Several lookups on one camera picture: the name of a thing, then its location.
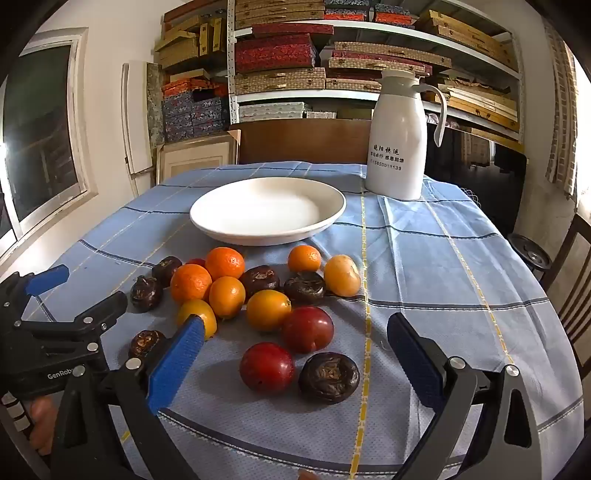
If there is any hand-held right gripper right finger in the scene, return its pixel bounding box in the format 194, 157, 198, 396
387, 312, 548, 480

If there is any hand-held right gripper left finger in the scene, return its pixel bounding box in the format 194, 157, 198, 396
51, 315, 206, 480

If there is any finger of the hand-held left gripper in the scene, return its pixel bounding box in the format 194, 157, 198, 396
18, 291, 129, 344
0, 264, 70, 324

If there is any dark brown water chestnut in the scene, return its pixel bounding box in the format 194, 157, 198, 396
283, 271, 327, 306
128, 329, 167, 360
130, 275, 164, 313
298, 352, 361, 405
239, 265, 280, 298
151, 256, 183, 288

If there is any yellow-orange citrus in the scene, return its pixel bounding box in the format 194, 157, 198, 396
177, 299, 218, 340

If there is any bumpy orange mandarin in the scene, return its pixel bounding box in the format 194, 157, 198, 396
205, 247, 246, 281
170, 263, 213, 306

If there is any pale yellow citrus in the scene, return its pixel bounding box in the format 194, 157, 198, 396
323, 255, 362, 297

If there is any smooth orange citrus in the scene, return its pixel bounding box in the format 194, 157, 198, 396
287, 244, 322, 273
246, 289, 293, 332
209, 276, 246, 319

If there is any white plate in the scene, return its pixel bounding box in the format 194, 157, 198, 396
189, 177, 347, 246

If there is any person's left hand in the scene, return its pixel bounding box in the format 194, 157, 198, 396
28, 397, 58, 457

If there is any blue plaid tablecloth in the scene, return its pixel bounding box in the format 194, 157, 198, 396
21, 161, 585, 480

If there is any white-framed window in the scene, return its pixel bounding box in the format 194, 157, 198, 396
0, 28, 98, 259

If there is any black round stool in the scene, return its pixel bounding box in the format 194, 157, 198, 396
508, 233, 553, 271

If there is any wooden chair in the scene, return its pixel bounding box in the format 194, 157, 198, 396
540, 215, 591, 370

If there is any cream framed picture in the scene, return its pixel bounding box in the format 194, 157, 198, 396
156, 130, 241, 183

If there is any white leaning board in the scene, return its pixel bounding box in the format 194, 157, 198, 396
121, 61, 155, 175

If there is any stack of blue patterned boxes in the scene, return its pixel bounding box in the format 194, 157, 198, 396
161, 95, 229, 141

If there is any white thermos jug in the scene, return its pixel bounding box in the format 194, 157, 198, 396
365, 69, 448, 200

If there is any orange-red patterned box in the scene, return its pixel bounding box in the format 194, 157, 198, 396
161, 79, 228, 99

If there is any stack of gold boxes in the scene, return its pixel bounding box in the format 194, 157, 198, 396
154, 14, 228, 70

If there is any white metal shelf rack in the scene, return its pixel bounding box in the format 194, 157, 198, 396
226, 0, 525, 144

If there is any bright window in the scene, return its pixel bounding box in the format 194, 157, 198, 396
573, 60, 591, 217

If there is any beige patterned curtain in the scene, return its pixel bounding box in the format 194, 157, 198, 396
544, 18, 579, 197

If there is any stack of patterned flat boxes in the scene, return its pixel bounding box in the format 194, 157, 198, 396
233, 0, 520, 132

